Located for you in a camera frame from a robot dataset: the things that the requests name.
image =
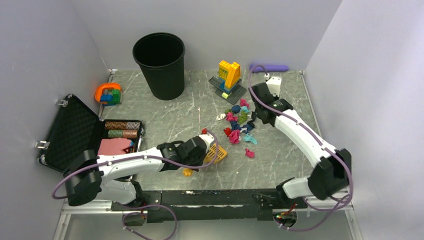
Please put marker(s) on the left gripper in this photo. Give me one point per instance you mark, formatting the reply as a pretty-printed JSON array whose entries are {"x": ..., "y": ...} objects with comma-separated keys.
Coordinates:
[{"x": 202, "y": 157}]

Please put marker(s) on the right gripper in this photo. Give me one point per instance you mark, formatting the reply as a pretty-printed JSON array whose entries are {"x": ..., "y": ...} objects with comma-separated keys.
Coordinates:
[{"x": 275, "y": 95}]

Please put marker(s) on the yellow slotted scoop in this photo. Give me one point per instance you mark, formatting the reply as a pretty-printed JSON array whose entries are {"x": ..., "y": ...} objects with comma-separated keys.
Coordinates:
[{"x": 214, "y": 155}]

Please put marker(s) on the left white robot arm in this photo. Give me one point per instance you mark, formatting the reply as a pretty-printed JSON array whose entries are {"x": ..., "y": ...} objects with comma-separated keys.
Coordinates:
[{"x": 96, "y": 177}]

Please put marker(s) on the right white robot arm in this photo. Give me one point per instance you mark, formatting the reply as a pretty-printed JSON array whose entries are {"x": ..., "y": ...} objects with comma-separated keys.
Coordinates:
[{"x": 331, "y": 166}]

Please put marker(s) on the purple cylinder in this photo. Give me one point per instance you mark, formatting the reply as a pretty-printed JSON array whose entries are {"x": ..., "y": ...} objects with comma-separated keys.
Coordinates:
[{"x": 268, "y": 68}]

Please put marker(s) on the far magenta paper scrap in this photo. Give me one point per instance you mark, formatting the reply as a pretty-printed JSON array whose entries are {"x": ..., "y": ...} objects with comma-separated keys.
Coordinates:
[{"x": 243, "y": 103}]

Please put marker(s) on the teal paper ball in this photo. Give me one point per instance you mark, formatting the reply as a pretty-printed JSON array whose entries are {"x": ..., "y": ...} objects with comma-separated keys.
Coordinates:
[{"x": 244, "y": 109}]

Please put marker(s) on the dark blue paper ball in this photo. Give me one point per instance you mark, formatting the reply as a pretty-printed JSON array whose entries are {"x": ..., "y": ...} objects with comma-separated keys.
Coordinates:
[{"x": 235, "y": 109}]

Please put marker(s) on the dark blue paper scrap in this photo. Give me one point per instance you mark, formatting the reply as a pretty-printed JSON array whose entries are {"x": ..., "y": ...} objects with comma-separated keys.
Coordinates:
[{"x": 248, "y": 127}]

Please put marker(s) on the yellow toy brick tower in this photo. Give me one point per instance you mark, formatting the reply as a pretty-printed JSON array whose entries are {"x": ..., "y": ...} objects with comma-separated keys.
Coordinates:
[{"x": 227, "y": 82}]

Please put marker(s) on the red paper scrap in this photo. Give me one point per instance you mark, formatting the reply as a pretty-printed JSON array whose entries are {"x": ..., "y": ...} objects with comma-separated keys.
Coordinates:
[{"x": 227, "y": 131}]

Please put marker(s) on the large magenta paper scrap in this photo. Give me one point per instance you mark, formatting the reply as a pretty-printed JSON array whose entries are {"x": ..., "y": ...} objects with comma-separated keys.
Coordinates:
[{"x": 234, "y": 137}]

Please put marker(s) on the near magenta paper scrap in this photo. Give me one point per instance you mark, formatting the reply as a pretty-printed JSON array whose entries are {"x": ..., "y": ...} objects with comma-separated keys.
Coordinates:
[{"x": 231, "y": 117}]

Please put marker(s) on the white paper scrap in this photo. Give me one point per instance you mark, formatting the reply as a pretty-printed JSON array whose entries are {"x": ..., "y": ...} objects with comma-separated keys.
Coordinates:
[{"x": 220, "y": 117}]

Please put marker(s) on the light blue paper scrap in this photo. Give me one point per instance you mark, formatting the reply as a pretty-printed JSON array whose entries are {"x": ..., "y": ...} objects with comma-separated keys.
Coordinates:
[{"x": 249, "y": 138}]

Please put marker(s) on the pink playing cards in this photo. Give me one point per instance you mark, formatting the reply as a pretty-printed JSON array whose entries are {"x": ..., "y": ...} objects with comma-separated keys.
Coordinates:
[{"x": 115, "y": 146}]

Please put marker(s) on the black plastic bucket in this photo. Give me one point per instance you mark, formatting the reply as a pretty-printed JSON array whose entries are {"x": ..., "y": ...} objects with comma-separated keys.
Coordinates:
[{"x": 160, "y": 56}]

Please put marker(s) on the black poker chip case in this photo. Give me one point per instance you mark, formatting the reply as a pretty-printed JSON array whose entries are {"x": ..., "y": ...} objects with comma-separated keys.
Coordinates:
[{"x": 77, "y": 128}]

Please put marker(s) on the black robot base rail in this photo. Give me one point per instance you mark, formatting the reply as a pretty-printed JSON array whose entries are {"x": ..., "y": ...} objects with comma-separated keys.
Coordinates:
[{"x": 190, "y": 205}]

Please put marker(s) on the orange ring toy blocks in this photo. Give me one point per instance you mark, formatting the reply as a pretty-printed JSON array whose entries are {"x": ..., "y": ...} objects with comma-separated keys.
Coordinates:
[{"x": 109, "y": 94}]

